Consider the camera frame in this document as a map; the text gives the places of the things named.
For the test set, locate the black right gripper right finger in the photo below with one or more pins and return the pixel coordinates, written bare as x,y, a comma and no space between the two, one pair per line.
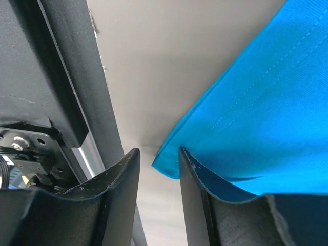
217,212

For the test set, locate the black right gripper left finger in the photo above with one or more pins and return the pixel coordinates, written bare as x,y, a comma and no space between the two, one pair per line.
99,211

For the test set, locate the turquoise t-shirt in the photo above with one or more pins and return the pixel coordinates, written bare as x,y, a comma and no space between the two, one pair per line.
263,124

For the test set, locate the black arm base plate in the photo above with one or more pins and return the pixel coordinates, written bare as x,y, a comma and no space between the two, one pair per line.
52,77

